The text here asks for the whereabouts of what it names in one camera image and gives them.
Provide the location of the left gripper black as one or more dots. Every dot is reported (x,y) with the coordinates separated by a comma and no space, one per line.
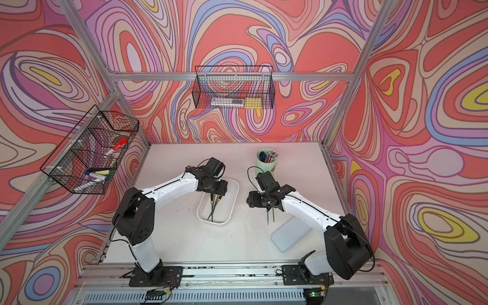
(222,189)

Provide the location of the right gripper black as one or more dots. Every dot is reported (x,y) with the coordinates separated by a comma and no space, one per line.
(252,200)

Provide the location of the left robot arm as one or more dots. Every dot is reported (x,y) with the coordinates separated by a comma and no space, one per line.
(135,217)

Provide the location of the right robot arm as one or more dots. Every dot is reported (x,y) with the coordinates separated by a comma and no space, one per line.
(347,248)

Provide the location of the file tool six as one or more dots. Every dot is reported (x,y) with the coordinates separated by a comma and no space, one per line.
(210,216)

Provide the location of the white plastic storage box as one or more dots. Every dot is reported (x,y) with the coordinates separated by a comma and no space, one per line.
(225,207)

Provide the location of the translucent box lid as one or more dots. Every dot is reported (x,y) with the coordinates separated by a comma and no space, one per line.
(289,234)

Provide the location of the yellow box in basket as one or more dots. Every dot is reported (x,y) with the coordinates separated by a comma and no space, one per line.
(253,103)

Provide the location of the green pen cup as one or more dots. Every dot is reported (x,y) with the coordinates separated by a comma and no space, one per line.
(264,167)

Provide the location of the pens in cup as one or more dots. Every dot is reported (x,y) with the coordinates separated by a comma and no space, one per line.
(267,156)

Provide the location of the clear case in basket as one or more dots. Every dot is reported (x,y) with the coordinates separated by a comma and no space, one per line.
(227,102)

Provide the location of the red marker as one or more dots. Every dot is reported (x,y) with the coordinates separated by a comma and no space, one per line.
(118,146)

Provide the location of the blue white marker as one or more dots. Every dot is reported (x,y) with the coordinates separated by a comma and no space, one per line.
(97,177)

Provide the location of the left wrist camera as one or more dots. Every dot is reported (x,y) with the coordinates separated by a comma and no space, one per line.
(215,168)

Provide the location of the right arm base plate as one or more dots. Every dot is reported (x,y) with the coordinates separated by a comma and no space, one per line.
(298,275)

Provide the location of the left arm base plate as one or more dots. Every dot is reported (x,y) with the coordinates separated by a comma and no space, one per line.
(158,277)

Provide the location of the black wire basket back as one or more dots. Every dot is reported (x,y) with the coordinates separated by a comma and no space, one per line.
(236,82)

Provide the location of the black wire basket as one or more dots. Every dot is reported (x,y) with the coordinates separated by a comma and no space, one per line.
(236,82)
(83,149)

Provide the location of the black wire basket left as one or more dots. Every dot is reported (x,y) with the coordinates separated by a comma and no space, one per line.
(83,149)

